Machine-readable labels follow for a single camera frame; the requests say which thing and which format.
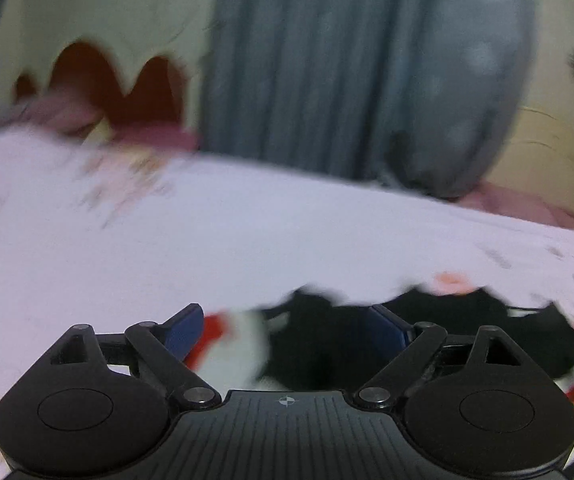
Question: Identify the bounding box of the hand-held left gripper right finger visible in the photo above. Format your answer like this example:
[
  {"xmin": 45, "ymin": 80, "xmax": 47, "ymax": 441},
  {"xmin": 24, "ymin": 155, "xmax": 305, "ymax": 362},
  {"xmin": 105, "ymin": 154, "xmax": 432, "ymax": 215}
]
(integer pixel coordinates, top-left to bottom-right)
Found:
[{"xmin": 354, "ymin": 304, "xmax": 536, "ymax": 410}]

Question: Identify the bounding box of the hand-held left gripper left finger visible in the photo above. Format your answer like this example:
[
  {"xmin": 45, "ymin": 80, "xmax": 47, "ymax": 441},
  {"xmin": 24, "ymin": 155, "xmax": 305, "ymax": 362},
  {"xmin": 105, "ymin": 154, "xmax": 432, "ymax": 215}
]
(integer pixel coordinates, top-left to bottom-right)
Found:
[{"xmin": 32, "ymin": 302, "xmax": 221, "ymax": 411}]

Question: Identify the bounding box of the striped knit sweater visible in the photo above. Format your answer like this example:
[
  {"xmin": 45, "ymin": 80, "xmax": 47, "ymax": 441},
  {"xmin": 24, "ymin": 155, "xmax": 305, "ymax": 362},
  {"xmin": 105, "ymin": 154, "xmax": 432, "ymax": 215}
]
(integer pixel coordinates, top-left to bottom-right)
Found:
[{"xmin": 187, "ymin": 284, "xmax": 574, "ymax": 468}]

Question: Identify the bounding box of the floral bed sheet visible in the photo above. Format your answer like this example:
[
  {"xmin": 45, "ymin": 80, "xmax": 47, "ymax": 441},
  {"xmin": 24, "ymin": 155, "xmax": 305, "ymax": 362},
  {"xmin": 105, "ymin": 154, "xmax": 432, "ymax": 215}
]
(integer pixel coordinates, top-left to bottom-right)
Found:
[{"xmin": 0, "ymin": 127, "xmax": 574, "ymax": 480}]

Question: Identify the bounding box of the pink bed sheet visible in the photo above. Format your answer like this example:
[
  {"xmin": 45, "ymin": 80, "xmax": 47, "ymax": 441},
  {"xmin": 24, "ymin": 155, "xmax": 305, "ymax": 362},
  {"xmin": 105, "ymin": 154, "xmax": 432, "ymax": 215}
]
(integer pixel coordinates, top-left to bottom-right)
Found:
[{"xmin": 460, "ymin": 182, "xmax": 574, "ymax": 233}]

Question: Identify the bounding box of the cream curved headboard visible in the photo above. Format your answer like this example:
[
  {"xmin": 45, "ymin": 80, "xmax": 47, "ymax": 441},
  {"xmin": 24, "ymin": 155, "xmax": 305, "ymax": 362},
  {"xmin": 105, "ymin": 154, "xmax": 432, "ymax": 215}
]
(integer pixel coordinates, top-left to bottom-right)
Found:
[{"xmin": 484, "ymin": 75, "xmax": 574, "ymax": 236}]

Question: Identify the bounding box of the red scalloped headboard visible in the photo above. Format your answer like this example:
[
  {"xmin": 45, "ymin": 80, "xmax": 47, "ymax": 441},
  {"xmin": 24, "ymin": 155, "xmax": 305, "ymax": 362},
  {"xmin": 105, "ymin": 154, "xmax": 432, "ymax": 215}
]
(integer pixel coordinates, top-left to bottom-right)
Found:
[{"xmin": 14, "ymin": 39, "xmax": 190, "ymax": 133}]

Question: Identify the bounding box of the striped pink pillow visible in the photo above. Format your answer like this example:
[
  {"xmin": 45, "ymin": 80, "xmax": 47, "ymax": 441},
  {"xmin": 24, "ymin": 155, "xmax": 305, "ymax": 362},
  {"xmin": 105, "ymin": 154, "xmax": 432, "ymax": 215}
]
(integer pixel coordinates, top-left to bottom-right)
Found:
[{"xmin": 0, "ymin": 95, "xmax": 105, "ymax": 138}]

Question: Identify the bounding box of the wide blue-grey curtain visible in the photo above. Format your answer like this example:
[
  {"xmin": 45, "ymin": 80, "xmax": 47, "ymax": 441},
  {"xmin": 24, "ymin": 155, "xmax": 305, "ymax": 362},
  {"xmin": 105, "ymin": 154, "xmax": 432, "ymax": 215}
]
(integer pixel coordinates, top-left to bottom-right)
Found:
[{"xmin": 199, "ymin": 0, "xmax": 538, "ymax": 198}]

